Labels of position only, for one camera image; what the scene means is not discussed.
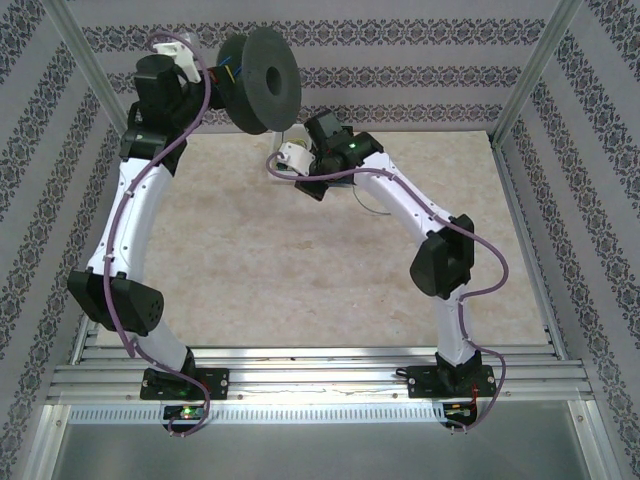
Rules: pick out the grey metal panel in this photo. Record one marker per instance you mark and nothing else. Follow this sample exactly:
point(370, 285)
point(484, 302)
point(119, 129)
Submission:
point(320, 455)

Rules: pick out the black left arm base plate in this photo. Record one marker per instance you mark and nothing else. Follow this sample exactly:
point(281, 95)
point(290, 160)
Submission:
point(215, 382)

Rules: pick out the white plastic bin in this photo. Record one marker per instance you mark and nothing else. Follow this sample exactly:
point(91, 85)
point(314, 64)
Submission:
point(275, 175)

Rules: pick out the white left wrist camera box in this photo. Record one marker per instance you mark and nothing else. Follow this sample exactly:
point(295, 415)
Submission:
point(182, 57)

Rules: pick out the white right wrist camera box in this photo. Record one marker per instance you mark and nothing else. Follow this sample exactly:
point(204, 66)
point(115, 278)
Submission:
point(297, 157)

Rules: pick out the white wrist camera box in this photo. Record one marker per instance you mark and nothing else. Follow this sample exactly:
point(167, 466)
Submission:
point(182, 57)
point(297, 157)

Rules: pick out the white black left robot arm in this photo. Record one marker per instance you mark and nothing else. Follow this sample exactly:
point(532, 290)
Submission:
point(135, 215)

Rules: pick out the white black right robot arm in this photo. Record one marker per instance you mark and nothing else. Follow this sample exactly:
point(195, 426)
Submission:
point(400, 195)

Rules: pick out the aluminium front rail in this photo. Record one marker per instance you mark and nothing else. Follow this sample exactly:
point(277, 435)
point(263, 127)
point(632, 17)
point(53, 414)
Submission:
point(320, 372)

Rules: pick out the aluminium frame post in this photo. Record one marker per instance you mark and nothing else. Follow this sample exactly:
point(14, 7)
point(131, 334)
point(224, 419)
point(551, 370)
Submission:
point(85, 50)
point(537, 65)

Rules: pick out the circuit board with green light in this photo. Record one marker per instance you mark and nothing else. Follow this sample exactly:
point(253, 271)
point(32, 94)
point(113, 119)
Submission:
point(186, 413)

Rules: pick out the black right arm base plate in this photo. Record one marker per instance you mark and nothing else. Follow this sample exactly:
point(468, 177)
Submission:
point(425, 385)

